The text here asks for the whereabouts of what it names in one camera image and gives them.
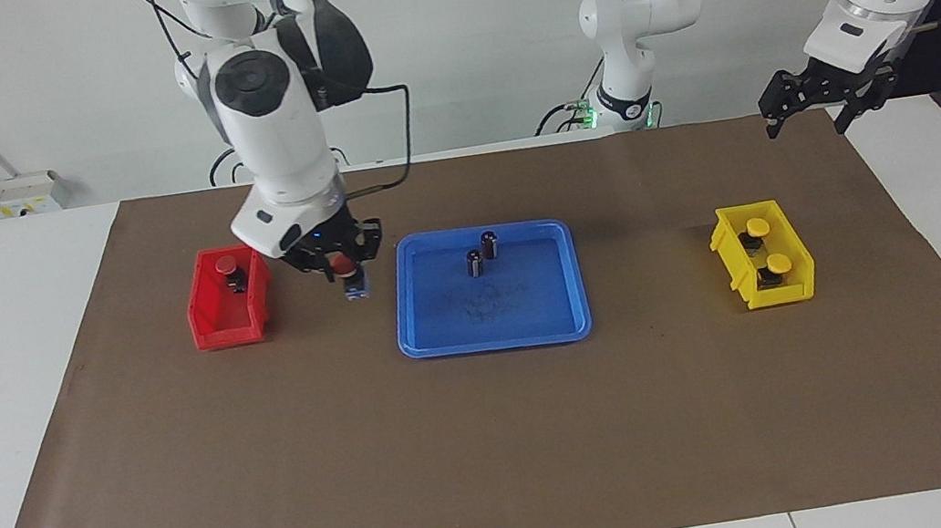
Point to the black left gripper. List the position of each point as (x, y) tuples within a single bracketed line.
[(840, 78)]

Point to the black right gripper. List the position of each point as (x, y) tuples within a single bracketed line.
[(338, 241)]

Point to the blue plastic tray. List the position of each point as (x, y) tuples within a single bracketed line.
[(496, 316)]

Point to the black cylindrical knob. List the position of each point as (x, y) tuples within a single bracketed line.
[(489, 243), (474, 263)]

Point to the red plastic bin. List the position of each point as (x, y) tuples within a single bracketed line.
[(222, 331)]

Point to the yellow plastic bin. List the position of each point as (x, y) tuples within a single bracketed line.
[(792, 288)]

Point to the yellow push button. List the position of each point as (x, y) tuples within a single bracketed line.
[(777, 264), (757, 226)]

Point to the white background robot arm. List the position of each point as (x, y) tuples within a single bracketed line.
[(637, 10)]

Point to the brown paper table mat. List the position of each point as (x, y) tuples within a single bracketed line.
[(496, 444)]

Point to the red push button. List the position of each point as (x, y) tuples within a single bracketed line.
[(228, 265), (356, 291)]

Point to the white wall outlet box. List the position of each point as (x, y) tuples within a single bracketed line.
[(19, 196)]

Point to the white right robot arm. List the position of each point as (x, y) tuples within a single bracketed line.
[(276, 125)]

